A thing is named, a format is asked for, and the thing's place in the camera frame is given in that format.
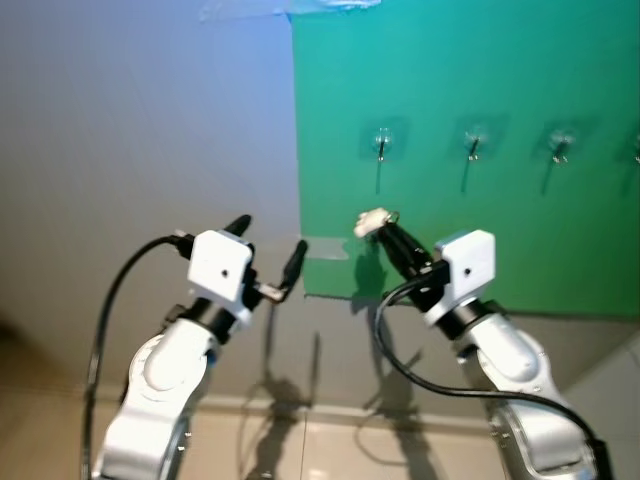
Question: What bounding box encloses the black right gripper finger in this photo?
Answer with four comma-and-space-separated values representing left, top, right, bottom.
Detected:
373, 225, 420, 278
383, 221, 436, 264

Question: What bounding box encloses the short clear tape strip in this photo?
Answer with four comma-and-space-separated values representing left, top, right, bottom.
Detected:
299, 236, 352, 262

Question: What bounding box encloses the white baseboard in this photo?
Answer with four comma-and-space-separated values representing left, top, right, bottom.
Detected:
0, 388, 561, 427

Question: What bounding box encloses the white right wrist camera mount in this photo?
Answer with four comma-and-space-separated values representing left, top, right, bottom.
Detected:
424, 229, 498, 327

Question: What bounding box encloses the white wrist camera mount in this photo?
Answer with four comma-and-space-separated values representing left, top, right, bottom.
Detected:
424, 229, 498, 327
187, 229, 257, 312

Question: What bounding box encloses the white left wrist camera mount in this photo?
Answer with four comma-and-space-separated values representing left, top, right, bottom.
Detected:
187, 229, 257, 312

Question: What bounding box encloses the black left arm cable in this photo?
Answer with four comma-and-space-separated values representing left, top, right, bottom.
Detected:
81, 232, 197, 476

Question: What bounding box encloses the green wall sheet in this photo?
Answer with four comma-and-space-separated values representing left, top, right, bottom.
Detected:
289, 0, 640, 320

